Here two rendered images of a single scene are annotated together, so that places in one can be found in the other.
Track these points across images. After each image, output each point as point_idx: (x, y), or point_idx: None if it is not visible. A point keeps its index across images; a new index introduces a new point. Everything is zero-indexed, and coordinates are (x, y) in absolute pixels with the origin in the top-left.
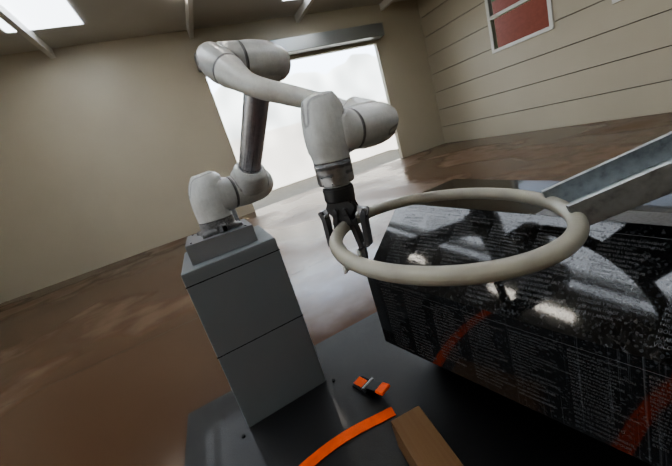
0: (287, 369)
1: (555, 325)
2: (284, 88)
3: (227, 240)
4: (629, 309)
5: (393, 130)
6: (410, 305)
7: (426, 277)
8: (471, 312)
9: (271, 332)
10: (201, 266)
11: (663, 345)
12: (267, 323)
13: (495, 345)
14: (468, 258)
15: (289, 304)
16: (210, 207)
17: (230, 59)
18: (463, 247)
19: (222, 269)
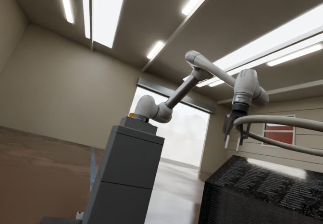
0: (125, 219)
1: None
2: (223, 71)
3: (144, 126)
4: None
5: (266, 104)
6: (232, 205)
7: (319, 123)
8: (284, 213)
9: (133, 187)
10: (129, 127)
11: None
12: (135, 180)
13: None
14: (283, 185)
15: (150, 177)
16: (145, 109)
17: (204, 56)
18: (279, 180)
19: (136, 135)
